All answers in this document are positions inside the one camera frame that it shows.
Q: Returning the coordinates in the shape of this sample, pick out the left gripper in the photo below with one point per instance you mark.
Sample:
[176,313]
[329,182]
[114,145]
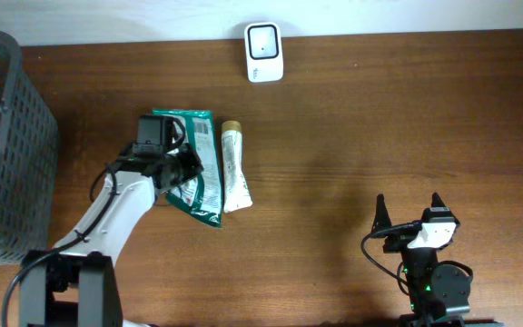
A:
[189,164]

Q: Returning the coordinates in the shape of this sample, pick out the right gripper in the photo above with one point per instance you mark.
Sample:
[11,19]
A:
[380,217]

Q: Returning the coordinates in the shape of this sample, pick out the green wipes packet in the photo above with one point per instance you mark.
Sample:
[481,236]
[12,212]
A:
[201,197]

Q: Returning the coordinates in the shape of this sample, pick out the white cream tube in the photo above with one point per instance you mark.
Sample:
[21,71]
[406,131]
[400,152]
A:
[236,191]

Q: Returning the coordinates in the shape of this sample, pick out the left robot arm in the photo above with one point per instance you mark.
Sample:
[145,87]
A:
[73,283]

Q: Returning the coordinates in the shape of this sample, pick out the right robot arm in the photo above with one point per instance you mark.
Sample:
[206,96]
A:
[438,290]

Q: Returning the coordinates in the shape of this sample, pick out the white barcode scanner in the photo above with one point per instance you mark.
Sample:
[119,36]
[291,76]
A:
[264,54]

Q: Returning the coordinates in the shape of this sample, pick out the grey plastic basket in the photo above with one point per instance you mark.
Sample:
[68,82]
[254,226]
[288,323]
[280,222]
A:
[29,142]

